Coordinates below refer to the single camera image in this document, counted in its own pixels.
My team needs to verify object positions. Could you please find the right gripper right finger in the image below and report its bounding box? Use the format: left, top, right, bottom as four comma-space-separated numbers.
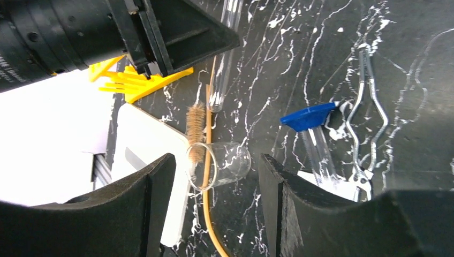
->
258, 154, 453, 256

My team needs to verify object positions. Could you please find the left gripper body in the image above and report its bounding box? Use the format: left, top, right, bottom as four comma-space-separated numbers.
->
107, 0, 174, 78

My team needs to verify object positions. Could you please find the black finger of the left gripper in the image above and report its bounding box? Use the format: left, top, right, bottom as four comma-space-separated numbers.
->
150, 1, 240, 75

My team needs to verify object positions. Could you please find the white paper packet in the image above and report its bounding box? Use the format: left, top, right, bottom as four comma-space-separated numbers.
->
297, 170, 360, 202

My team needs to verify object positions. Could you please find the tan rubber tube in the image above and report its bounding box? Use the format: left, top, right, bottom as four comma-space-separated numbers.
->
202, 57, 229, 257

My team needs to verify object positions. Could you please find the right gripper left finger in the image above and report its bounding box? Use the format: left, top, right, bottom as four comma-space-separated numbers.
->
1, 153, 176, 256

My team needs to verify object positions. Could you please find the brown test tube brush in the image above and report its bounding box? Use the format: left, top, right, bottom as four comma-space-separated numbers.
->
186, 102, 206, 163

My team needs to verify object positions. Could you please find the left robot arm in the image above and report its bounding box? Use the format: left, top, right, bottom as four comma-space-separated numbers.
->
1, 0, 240, 92

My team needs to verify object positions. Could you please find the glass test tube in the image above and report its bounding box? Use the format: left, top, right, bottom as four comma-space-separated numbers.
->
207, 0, 244, 113

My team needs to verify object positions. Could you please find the white bin lid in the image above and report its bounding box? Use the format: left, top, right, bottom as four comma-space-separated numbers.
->
110, 103, 194, 248

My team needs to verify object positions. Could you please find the yellow test tube rack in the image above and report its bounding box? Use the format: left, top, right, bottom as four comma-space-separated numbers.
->
88, 55, 194, 104

